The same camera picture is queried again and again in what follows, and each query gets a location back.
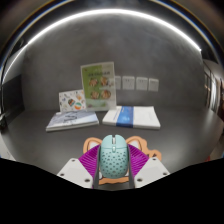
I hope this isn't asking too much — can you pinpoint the white cartoon sticker card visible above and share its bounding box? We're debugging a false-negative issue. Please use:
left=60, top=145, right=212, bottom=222
left=58, top=88, right=88, bottom=113

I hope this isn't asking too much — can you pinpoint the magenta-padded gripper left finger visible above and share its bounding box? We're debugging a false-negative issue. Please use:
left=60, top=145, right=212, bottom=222
left=56, top=144, right=101, bottom=190

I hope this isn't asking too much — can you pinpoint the white wall socket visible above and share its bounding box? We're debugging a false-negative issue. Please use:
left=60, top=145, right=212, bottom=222
left=135, top=76, right=149, bottom=92
left=114, top=75, right=122, bottom=91
left=148, top=77, right=160, bottom=93
left=122, top=75, right=136, bottom=91

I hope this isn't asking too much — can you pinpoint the orange corgi-shaped mouse pad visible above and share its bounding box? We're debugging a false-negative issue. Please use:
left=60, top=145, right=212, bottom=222
left=82, top=135, right=163, bottom=186

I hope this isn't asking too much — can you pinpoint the grey building-print book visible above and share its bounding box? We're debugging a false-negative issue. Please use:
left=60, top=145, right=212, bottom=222
left=45, top=109, right=100, bottom=133

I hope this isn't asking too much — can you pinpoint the green food poster sheet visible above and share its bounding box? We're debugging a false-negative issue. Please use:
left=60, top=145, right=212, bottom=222
left=80, top=61, right=118, bottom=112

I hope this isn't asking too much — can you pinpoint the ceiling light strip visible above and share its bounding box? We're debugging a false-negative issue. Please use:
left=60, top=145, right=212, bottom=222
left=1, top=7, right=203, bottom=85

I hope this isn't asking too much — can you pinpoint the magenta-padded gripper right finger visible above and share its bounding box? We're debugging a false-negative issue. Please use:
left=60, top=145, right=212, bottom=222
left=127, top=143, right=171, bottom=189

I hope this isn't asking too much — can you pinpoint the teal perforated computer mouse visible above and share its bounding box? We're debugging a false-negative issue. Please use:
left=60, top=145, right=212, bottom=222
left=98, top=134, right=130, bottom=180

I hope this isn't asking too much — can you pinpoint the white book with blue band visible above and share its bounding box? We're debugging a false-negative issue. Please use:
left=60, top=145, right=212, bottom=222
left=101, top=105, right=162, bottom=131

